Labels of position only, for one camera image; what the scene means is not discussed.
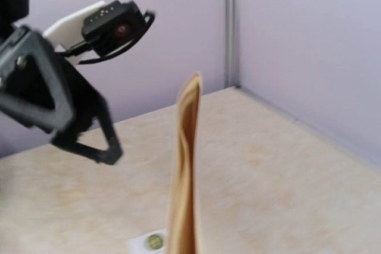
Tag white sticker sheet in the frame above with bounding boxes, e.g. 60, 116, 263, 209
126, 228, 167, 254

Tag right aluminium corner post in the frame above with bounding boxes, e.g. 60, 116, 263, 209
224, 0, 241, 88

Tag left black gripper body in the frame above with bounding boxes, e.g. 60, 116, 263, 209
1, 26, 39, 117

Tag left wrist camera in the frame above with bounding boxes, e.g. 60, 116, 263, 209
43, 0, 157, 66

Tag cream letter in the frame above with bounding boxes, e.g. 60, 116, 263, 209
166, 73, 202, 253

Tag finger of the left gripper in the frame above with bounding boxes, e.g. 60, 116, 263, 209
3, 31, 75, 131
51, 57, 123, 165

